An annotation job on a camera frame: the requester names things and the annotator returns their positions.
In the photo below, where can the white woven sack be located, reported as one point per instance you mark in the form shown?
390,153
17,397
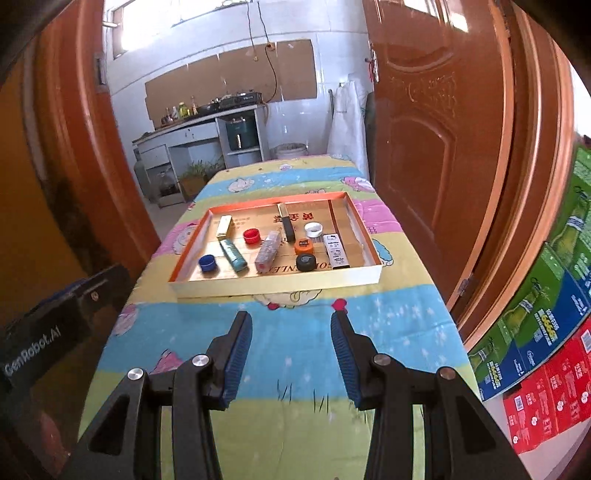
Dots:
346,129

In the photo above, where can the orange bottle cap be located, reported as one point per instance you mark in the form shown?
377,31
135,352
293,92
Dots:
304,246

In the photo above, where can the orange door jamb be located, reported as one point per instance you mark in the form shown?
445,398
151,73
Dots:
540,161
106,161

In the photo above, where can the stack of green cartons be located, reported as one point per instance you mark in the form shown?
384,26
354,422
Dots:
545,300

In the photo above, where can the black lighter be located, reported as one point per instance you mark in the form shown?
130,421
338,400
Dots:
289,228

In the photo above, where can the orange cardboard tray box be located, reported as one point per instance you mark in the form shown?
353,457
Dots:
277,281

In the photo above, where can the dark green air fryer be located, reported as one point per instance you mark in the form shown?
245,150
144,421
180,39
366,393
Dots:
240,134

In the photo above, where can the gold lighter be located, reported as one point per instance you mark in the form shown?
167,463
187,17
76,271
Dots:
224,226

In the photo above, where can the yellow bottle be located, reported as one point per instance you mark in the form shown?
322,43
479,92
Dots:
184,110

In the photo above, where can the cardboard wall panel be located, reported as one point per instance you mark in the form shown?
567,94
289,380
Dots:
207,78

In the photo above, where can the blue bottle cap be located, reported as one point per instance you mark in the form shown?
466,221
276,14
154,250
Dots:
207,263

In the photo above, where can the clear glitter lighter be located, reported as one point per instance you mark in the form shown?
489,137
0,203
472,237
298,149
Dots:
268,251

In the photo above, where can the black bottle cap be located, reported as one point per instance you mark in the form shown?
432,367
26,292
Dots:
305,262

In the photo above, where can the grey gas cylinder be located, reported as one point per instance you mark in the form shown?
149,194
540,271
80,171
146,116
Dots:
141,180

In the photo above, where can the cartoon printed blanket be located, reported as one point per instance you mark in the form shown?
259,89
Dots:
286,332

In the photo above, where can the teal lighter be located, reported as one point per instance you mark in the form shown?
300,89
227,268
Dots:
232,255

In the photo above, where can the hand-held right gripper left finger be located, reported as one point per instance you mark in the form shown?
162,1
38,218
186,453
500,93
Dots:
238,360

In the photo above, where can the white bucket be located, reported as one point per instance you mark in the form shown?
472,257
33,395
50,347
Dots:
288,151

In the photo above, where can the grey kitchen counter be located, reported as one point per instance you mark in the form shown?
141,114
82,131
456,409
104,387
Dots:
189,136

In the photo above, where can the potted green plant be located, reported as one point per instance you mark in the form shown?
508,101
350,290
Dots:
193,184

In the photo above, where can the red bottle cap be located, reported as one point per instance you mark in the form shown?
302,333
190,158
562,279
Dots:
252,236

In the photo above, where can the dark jug in rack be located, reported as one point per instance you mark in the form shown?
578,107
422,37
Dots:
168,189

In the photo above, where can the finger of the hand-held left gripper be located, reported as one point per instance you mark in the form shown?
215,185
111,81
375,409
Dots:
99,290

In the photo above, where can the orange wooden door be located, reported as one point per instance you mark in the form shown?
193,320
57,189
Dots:
429,138

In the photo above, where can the white bottle cap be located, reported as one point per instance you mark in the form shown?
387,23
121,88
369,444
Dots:
313,230

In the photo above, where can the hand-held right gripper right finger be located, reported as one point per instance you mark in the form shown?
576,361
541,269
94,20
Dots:
344,364

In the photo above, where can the black gas stove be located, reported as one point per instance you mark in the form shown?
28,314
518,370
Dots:
240,100

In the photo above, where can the white lighter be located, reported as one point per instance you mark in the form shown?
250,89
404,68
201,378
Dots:
335,250

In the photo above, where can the stack of red cartons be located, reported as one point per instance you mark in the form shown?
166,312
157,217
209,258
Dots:
549,401

